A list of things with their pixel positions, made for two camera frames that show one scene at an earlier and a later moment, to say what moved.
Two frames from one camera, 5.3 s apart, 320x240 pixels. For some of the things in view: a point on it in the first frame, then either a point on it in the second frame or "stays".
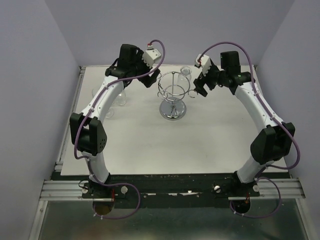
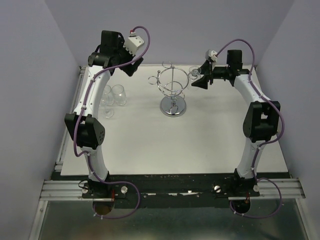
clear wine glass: (186, 71) → (194, 71)
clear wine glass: (121, 99) stays
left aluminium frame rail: (64, 190) stays
